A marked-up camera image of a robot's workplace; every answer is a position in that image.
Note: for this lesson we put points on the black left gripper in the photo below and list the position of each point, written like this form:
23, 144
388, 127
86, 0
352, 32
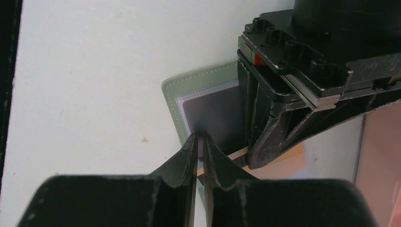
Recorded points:
327, 68

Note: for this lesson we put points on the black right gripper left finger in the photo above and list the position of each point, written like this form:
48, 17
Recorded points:
163, 198

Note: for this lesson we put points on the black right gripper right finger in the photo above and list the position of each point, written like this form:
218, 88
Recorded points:
235, 198

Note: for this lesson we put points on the gold striped credit card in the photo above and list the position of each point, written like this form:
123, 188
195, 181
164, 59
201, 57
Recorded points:
287, 165

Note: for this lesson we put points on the pink oval tray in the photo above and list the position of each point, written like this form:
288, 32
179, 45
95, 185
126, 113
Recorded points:
379, 169

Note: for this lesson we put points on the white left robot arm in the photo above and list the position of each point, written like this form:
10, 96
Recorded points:
374, 17

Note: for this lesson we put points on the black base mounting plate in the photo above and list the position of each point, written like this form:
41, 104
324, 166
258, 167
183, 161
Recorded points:
10, 16

